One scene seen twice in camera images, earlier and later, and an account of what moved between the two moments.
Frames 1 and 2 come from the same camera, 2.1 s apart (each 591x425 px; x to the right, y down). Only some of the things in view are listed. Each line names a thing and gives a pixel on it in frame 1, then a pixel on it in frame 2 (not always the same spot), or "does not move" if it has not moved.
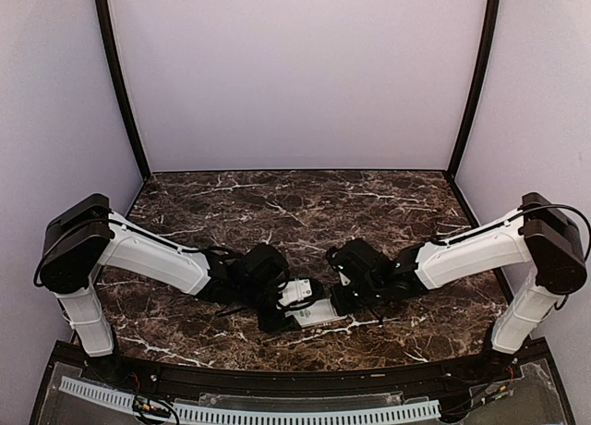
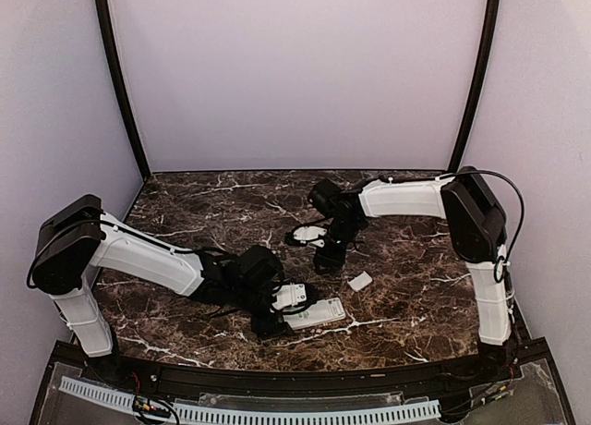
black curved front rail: x=304 y=380 does not move
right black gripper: x=343 y=305 to x=334 y=261
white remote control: x=319 y=312 does not move
